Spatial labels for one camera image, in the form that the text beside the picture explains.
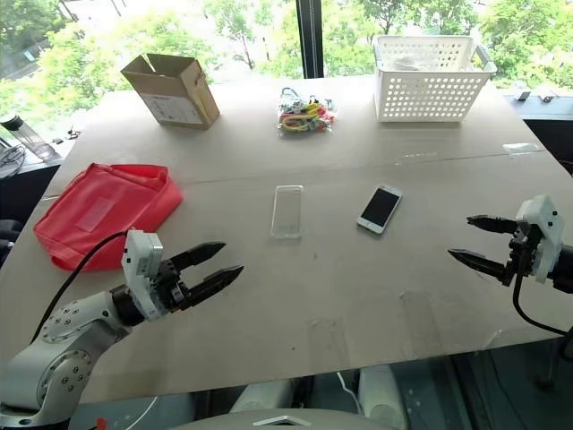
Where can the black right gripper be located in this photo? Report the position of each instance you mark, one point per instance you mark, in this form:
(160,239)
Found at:
(521,257)

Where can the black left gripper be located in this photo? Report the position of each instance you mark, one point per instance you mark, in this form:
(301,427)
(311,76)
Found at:
(172,286)

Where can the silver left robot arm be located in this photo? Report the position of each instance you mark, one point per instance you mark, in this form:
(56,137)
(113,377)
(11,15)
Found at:
(67,345)

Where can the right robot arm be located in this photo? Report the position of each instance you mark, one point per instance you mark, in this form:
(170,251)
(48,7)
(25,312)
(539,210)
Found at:
(565,269)

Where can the clear phone case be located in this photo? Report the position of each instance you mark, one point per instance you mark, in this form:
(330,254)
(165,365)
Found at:
(287,212)

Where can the white smartphone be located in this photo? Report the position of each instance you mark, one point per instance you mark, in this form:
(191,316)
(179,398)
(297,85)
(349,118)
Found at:
(379,208)

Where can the red fabric bag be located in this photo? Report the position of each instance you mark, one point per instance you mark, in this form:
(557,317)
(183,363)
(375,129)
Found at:
(107,210)

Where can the metal table leg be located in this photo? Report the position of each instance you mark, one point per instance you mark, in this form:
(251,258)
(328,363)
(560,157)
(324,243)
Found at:
(551,363)

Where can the grey rounded robot leg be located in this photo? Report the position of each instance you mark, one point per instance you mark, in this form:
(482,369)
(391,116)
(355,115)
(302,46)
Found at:
(380,394)
(262,396)

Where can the small grey desk gadget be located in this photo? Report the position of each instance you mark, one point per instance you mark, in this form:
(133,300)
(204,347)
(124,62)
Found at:
(524,95)

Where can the small white desk gadget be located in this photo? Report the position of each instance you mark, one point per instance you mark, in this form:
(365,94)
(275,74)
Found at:
(547,97)

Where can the white perforated plastic basket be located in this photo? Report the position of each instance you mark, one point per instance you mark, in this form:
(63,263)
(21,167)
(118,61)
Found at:
(425,94)

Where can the open cardboard box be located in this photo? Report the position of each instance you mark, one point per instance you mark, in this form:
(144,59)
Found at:
(179,98)

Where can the grey robot torso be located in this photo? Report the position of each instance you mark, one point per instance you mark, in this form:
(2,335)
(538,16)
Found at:
(291,418)

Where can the small dark desk clips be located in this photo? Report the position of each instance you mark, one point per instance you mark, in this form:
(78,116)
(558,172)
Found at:
(67,135)

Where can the white item in basket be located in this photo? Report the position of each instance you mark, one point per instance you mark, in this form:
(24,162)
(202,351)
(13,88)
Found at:
(409,63)

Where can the black chair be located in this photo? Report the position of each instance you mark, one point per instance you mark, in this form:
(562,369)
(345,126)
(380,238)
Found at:
(9,242)

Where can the dark drinking bottle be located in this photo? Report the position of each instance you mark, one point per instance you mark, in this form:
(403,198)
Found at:
(31,139)

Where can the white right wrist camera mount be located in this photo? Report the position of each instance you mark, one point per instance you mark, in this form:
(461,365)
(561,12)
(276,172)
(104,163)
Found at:
(546,233)

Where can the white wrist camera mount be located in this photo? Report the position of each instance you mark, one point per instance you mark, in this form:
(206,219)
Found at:
(546,233)
(141,264)

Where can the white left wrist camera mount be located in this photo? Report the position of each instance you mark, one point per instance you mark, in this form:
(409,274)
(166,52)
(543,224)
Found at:
(141,264)

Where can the black window frame post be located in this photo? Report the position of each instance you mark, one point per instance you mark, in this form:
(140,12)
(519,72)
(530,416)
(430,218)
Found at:
(310,36)

